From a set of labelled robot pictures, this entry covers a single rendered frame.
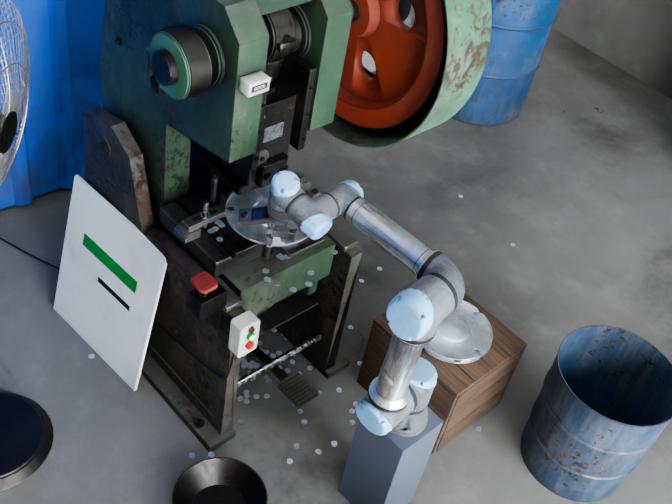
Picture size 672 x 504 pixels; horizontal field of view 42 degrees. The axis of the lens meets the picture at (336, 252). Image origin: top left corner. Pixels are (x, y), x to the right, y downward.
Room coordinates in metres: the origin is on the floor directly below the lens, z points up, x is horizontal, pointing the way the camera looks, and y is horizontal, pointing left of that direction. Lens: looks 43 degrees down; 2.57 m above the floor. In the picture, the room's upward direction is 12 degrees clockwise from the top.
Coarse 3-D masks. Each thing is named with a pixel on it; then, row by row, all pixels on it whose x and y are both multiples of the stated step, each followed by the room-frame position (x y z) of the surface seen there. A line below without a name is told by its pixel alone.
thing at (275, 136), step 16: (272, 96) 2.10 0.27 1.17; (288, 96) 2.12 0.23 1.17; (272, 112) 2.07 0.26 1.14; (288, 112) 2.12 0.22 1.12; (272, 128) 2.07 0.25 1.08; (288, 128) 2.12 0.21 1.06; (272, 144) 2.08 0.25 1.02; (288, 144) 2.13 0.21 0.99; (240, 160) 2.05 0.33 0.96; (272, 160) 2.06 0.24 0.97; (240, 176) 2.04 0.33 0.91; (256, 176) 2.04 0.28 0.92; (272, 176) 2.03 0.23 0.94
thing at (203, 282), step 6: (192, 276) 1.74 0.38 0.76; (198, 276) 1.74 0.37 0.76; (204, 276) 1.75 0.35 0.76; (210, 276) 1.75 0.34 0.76; (192, 282) 1.72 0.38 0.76; (198, 282) 1.72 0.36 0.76; (204, 282) 1.72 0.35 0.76; (210, 282) 1.73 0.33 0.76; (216, 282) 1.73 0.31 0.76; (198, 288) 1.70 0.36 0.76; (204, 288) 1.70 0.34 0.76; (210, 288) 1.71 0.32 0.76
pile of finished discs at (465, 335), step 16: (464, 304) 2.26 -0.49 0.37; (448, 320) 2.16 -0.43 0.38; (464, 320) 2.18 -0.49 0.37; (480, 320) 2.20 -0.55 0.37; (448, 336) 2.08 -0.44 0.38; (464, 336) 2.10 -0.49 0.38; (480, 336) 2.12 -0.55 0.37; (432, 352) 2.00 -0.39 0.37; (448, 352) 2.02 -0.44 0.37; (464, 352) 2.03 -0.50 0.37; (480, 352) 2.05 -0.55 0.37
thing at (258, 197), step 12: (252, 192) 2.13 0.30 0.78; (264, 192) 2.14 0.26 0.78; (228, 204) 2.05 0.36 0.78; (240, 204) 2.06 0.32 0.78; (252, 204) 2.07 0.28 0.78; (264, 204) 2.08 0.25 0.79; (228, 216) 2.00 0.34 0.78; (240, 228) 1.95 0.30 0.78; (252, 228) 1.97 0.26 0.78; (264, 228) 1.98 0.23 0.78; (252, 240) 1.91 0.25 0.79; (264, 240) 1.92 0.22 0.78; (300, 240) 1.95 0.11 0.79
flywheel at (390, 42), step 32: (384, 0) 2.36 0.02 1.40; (416, 0) 2.29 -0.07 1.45; (352, 32) 2.37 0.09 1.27; (384, 32) 2.34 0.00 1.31; (416, 32) 2.27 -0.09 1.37; (352, 64) 2.41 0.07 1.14; (384, 64) 2.33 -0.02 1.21; (416, 64) 2.25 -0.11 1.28; (352, 96) 2.38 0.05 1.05; (384, 96) 2.31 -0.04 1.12; (416, 96) 2.19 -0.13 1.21
